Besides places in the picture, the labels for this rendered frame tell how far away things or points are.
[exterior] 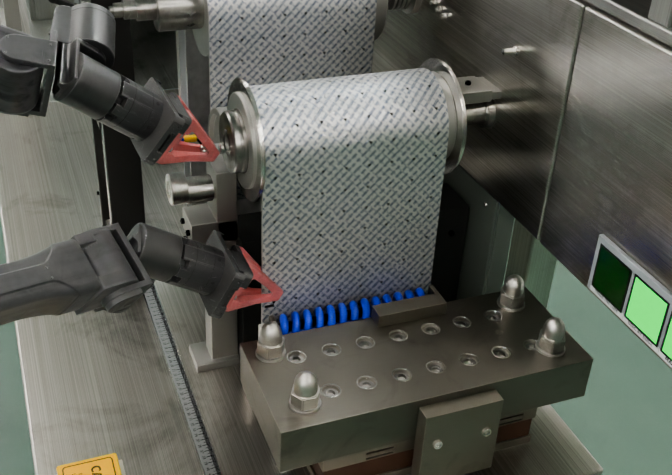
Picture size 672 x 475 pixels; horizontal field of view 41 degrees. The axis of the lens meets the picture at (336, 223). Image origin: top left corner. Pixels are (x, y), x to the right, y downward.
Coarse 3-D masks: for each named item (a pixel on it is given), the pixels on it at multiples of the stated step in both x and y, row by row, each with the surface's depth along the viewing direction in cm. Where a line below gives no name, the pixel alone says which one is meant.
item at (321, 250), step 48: (336, 192) 108; (384, 192) 111; (432, 192) 114; (288, 240) 109; (336, 240) 112; (384, 240) 115; (432, 240) 118; (288, 288) 113; (336, 288) 116; (384, 288) 119
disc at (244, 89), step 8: (240, 80) 104; (232, 88) 108; (240, 88) 105; (248, 88) 102; (248, 96) 102; (248, 104) 103; (256, 104) 101; (256, 112) 101; (256, 120) 100; (256, 128) 101; (256, 136) 101; (256, 144) 102; (264, 152) 101; (264, 160) 101; (264, 168) 102; (256, 176) 104; (264, 176) 102; (240, 184) 112; (256, 184) 105; (264, 184) 103; (248, 192) 109; (256, 192) 105; (256, 200) 106
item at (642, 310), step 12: (636, 288) 94; (648, 288) 92; (636, 300) 94; (648, 300) 92; (660, 300) 90; (636, 312) 94; (648, 312) 92; (660, 312) 91; (636, 324) 95; (648, 324) 93; (660, 324) 91; (648, 336) 93
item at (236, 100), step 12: (432, 72) 113; (444, 84) 111; (240, 96) 104; (228, 108) 110; (240, 108) 104; (456, 120) 110; (252, 132) 102; (252, 144) 102; (252, 156) 102; (252, 168) 103; (240, 180) 109; (252, 180) 104
